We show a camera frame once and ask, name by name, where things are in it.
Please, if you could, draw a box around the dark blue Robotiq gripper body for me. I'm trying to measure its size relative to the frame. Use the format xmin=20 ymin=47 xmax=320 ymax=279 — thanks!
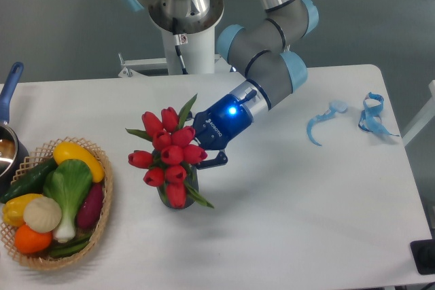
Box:
xmin=192 ymin=94 xmax=253 ymax=150

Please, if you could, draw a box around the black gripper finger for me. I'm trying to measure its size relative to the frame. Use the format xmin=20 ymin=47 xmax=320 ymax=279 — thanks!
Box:
xmin=195 ymin=149 xmax=228 ymax=170

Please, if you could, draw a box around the red tulip bouquet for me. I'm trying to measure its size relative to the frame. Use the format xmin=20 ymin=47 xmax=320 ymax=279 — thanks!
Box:
xmin=126 ymin=96 xmax=213 ymax=208

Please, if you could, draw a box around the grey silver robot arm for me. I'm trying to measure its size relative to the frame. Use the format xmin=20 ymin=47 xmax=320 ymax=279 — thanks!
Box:
xmin=125 ymin=0 xmax=319 ymax=169

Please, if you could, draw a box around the dark grey ribbed vase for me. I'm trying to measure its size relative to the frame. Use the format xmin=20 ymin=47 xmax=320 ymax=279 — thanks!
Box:
xmin=157 ymin=166 xmax=199 ymax=210

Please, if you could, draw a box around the blue curved tape strip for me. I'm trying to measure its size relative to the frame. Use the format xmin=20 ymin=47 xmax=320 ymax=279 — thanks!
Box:
xmin=306 ymin=100 xmax=348 ymax=147

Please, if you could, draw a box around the purple sweet potato toy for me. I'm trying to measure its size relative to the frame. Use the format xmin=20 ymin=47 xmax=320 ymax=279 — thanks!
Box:
xmin=76 ymin=183 xmax=103 ymax=229

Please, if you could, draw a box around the blue crumpled tape strip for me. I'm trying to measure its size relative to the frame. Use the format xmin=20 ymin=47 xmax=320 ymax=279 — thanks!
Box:
xmin=358 ymin=92 xmax=399 ymax=137

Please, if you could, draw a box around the green bok choy toy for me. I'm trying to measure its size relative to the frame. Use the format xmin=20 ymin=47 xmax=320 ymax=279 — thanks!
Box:
xmin=43 ymin=159 xmax=92 ymax=243

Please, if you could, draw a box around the green bean pods toy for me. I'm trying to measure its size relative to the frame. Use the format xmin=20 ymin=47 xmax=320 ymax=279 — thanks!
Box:
xmin=48 ymin=234 xmax=91 ymax=259

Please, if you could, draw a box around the cream garlic bun toy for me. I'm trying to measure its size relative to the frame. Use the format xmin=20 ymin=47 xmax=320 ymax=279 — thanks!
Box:
xmin=23 ymin=196 xmax=62 ymax=233

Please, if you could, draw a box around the dark green cucumber toy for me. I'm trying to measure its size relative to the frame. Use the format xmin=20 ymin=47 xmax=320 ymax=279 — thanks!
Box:
xmin=1 ymin=158 xmax=57 ymax=204

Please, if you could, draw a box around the woven wicker basket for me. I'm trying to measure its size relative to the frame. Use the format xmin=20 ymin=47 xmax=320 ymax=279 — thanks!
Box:
xmin=1 ymin=137 xmax=114 ymax=271

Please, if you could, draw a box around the orange fruit toy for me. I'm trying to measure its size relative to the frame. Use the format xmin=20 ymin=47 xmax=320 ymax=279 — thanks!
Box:
xmin=14 ymin=224 xmax=52 ymax=254

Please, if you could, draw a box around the yellow bell pepper toy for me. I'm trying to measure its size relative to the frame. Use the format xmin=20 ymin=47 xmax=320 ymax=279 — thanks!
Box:
xmin=2 ymin=194 xmax=43 ymax=228

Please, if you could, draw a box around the black device at edge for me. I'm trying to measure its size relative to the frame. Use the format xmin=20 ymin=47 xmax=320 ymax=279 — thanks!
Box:
xmin=410 ymin=239 xmax=434 ymax=275

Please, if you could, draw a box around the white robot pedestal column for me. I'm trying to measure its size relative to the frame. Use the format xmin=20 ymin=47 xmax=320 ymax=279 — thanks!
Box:
xmin=160 ymin=26 xmax=215 ymax=75

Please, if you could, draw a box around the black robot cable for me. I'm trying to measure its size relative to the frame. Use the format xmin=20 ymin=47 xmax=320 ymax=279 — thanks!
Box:
xmin=171 ymin=18 xmax=189 ymax=75

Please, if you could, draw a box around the white metal base frame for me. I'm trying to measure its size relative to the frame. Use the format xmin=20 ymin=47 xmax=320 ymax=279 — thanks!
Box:
xmin=118 ymin=53 xmax=236 ymax=78

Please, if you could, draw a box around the blue handled steel pot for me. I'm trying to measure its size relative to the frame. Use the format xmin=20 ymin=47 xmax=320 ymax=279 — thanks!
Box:
xmin=1 ymin=62 xmax=29 ymax=194

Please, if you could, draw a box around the white frame at right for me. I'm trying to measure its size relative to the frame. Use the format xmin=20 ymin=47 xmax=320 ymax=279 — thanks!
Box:
xmin=402 ymin=80 xmax=434 ymax=147

